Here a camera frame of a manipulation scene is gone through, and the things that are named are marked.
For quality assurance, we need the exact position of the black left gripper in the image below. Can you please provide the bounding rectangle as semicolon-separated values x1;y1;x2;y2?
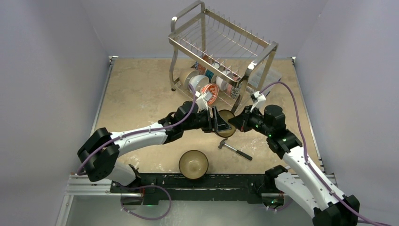
183;106;231;133

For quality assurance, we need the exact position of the dark brown glazed bowl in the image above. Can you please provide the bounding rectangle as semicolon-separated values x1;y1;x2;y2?
216;110;236;138

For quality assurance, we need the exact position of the orange floral patterned bowl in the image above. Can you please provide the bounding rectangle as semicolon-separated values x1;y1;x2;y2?
200;83;219;105

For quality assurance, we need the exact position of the tan bowl with brown outside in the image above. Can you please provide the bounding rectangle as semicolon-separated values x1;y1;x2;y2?
178;150;209;180

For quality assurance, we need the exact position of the stainless steel dish rack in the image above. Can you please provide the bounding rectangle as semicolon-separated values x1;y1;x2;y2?
168;0;279;113

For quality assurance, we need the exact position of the black and white patterned bowl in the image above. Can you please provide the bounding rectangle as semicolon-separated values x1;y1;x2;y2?
226;83;241;99

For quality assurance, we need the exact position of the white and teal bowl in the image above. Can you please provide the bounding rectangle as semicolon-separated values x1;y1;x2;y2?
205;62;220;83

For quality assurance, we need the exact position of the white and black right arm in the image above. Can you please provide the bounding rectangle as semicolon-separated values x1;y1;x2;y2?
228;105;360;226

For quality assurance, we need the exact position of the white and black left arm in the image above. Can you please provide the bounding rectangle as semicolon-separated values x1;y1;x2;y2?
77;101;232;193

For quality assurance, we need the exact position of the clear plastic compartment box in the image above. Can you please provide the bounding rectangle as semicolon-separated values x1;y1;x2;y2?
248;64;282;90

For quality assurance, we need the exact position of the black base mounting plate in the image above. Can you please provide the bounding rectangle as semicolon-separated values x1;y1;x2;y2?
110;173;285;208

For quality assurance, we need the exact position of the black-handled claw hammer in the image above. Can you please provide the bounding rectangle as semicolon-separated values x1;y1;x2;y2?
218;138;253;161

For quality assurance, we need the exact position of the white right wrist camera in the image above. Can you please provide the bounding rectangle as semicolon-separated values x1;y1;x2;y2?
250;91;266;112

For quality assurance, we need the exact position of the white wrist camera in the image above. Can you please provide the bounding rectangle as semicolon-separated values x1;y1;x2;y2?
195;91;213;111
250;91;266;112

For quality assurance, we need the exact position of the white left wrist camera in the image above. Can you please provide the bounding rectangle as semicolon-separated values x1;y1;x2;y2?
195;91;213;111

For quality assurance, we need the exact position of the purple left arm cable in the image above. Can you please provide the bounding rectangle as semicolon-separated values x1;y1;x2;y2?
75;83;200;221

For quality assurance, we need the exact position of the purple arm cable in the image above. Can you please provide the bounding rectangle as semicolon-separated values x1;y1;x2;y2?
75;83;200;221
260;81;390;226

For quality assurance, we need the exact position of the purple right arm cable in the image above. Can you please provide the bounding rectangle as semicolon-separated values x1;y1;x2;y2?
260;81;390;226

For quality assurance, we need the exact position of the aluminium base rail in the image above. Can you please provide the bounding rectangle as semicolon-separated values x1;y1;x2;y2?
66;58;324;226

